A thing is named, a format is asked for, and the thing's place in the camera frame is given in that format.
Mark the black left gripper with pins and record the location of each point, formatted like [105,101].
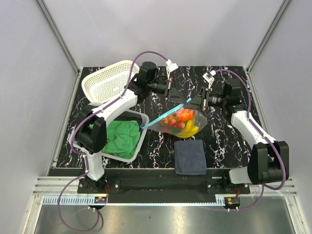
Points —
[173,94]

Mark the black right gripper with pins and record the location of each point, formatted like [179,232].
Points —
[199,102]

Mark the orange fake bell pepper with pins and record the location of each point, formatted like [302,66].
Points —
[185,114]

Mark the clear zip top bag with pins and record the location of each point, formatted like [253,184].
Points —
[156,124]

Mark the red fake strawberry bunch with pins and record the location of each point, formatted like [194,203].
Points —
[172,125]

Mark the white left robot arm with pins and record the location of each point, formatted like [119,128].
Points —
[90,135]

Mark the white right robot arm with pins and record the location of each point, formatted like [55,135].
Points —
[269,158]

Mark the yellow fake banana bunch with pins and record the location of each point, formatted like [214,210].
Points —
[190,129]

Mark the black cloth in bin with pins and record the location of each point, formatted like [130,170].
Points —
[129,116]

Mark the dark blue folded towel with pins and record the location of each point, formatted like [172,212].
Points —
[190,158]

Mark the green microfibre cloth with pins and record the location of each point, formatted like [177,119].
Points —
[122,138]

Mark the white perforated plastic basket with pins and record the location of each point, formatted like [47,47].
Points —
[109,82]

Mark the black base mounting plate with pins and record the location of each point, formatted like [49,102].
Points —
[118,184]

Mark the grey plastic bin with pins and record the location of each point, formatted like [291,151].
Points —
[138,147]

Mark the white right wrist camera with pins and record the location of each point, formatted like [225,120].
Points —
[209,77]

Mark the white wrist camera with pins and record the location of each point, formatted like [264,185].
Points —
[209,77]
[170,67]

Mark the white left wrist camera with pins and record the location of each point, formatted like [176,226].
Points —
[170,67]

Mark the aluminium frame post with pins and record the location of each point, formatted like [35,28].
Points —
[269,33]
[56,32]

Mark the aluminium front rail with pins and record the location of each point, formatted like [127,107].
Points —
[53,185]

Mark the left aluminium frame post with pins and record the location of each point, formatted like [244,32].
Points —
[56,32]

